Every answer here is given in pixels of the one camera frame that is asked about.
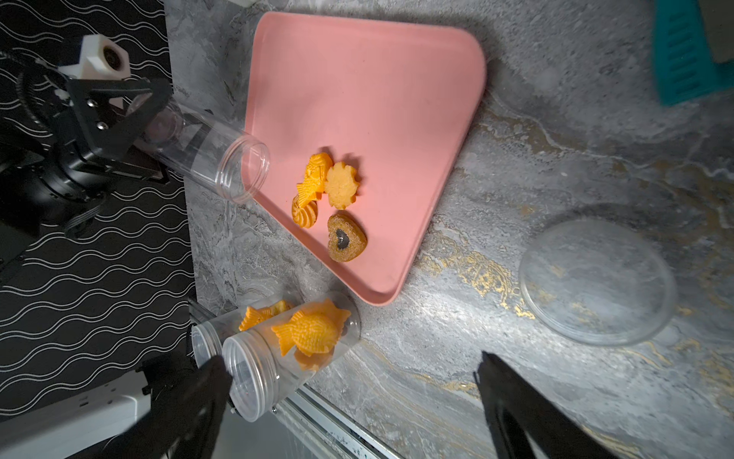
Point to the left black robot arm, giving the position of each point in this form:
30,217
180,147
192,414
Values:
42,93

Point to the orange fish cookie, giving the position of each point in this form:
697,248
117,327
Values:
314,179

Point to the brown heart cookie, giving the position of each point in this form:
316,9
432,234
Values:
347,240

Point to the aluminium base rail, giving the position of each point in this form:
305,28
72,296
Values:
326,430

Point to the orange flower cookie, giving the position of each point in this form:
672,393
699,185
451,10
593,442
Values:
341,185

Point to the pink plastic tray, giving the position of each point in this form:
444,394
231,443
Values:
393,100

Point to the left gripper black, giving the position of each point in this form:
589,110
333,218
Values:
95,148

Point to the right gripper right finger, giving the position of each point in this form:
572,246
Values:
518,417

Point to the clear jar lid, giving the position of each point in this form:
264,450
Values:
597,283

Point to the clear cookie jar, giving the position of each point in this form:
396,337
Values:
209,333
292,350

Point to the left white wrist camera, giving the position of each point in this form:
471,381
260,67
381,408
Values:
94,57

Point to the clear cookie jar middle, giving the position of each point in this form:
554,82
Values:
292,350

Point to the clear cookie jar handled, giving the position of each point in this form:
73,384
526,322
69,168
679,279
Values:
204,148

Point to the clear cookie jar left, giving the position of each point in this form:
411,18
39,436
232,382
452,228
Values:
209,333

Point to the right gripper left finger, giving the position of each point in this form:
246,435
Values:
187,408

